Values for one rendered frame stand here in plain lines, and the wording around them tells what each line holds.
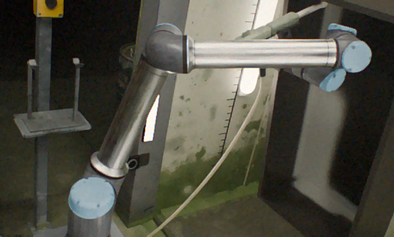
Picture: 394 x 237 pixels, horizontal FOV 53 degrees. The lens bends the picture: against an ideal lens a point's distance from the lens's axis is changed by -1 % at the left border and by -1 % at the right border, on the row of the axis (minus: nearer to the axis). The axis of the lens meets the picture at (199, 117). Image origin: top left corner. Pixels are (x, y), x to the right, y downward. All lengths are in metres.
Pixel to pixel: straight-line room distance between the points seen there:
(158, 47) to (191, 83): 1.13
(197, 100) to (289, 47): 1.25
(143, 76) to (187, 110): 1.06
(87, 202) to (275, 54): 0.76
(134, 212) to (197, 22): 1.22
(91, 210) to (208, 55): 0.64
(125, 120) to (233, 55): 0.46
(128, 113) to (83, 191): 0.30
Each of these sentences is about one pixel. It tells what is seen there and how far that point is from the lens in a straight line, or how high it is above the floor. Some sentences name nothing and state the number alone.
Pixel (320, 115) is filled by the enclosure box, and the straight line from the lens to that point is 2.29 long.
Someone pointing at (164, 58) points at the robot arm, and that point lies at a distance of 1.18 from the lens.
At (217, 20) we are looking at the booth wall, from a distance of 2.26.
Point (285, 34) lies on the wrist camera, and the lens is 1.49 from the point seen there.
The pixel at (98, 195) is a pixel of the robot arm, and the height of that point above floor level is 0.91.
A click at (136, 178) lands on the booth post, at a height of 0.38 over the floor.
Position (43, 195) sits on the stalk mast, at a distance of 2.50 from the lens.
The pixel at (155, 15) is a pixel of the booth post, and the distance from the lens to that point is 2.05.
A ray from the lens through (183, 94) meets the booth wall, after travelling 2.30.
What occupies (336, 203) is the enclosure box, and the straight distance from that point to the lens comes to 2.45.
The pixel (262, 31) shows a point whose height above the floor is 1.47.
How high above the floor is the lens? 1.77
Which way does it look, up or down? 25 degrees down
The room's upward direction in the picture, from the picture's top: 12 degrees clockwise
